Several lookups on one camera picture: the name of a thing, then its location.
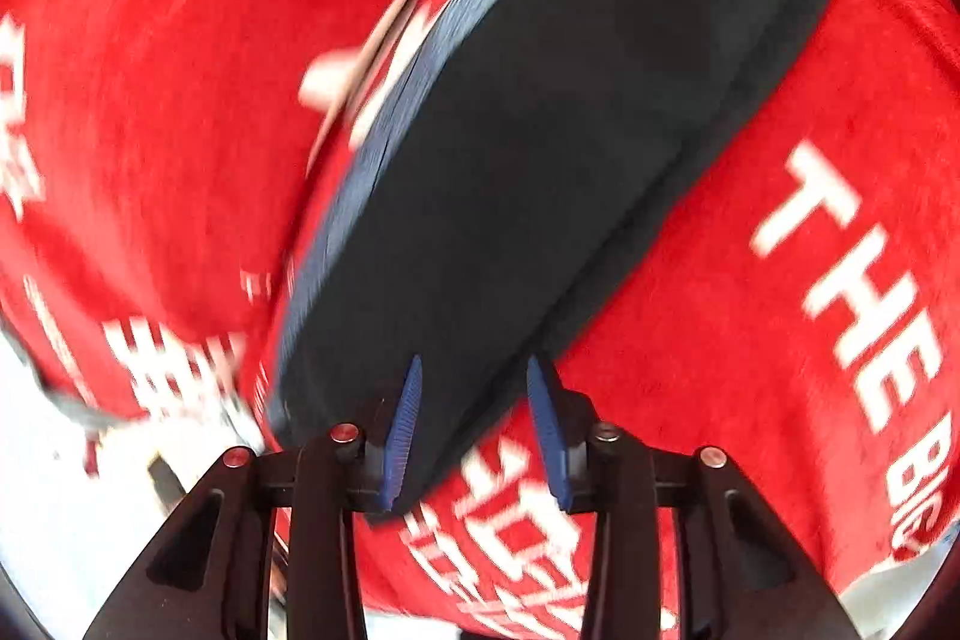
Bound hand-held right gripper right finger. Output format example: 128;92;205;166
525;352;860;640

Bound black pants with patterned waistband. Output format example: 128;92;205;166
266;0;877;530

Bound red printed sofa seat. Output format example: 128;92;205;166
0;0;960;640

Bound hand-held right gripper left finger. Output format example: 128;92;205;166
82;353;425;640

